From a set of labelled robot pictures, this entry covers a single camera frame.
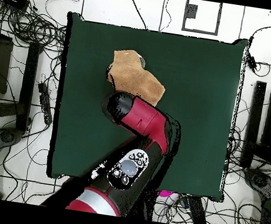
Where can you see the tan terry towel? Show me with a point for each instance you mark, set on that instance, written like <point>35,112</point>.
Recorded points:
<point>133,79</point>

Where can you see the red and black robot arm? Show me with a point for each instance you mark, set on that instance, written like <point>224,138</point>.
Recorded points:
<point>144,118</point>

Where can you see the black flat bar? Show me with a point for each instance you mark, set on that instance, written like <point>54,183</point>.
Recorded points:
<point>197,211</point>

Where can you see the dark green table cloth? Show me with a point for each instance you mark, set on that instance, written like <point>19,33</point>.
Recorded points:
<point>197,101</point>

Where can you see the magenta capped object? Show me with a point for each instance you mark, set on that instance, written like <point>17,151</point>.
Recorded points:
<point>166,194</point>

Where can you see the black power strip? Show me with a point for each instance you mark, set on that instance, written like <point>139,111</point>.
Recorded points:
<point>45,102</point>

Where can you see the black upright bar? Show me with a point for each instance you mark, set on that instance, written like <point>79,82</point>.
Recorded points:
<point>28,83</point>
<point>254,122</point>

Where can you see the black power adapter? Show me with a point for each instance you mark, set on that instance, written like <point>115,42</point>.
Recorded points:
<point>251,62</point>

